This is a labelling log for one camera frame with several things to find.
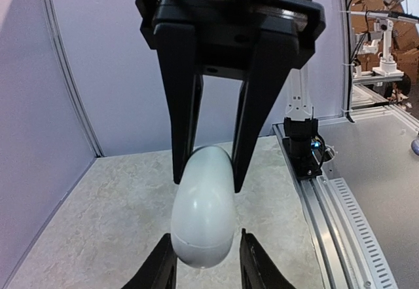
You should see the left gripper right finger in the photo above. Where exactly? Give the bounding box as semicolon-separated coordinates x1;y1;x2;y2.
240;229;295;289

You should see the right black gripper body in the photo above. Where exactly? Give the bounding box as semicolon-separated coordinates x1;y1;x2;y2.
135;0;326;61

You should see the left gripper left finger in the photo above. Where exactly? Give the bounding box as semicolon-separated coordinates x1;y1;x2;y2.
122;233;177;289

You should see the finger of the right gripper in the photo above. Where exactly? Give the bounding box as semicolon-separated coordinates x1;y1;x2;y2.
155;23;203;184
232;29;299;193

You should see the white oval case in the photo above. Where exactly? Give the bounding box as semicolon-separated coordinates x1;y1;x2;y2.
170;146;236;269

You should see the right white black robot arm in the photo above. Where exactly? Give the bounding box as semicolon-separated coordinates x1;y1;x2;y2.
135;0;325;191

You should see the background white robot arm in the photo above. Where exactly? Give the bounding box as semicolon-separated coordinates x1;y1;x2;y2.
349;10;418;81

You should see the aluminium front rail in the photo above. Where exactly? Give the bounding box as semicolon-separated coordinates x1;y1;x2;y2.
271;121;399;289

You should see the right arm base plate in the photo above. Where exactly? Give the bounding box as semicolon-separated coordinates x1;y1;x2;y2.
282;135;337;180

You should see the white slotted cable duct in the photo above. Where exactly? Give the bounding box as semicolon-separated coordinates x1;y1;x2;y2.
326;178;399;288

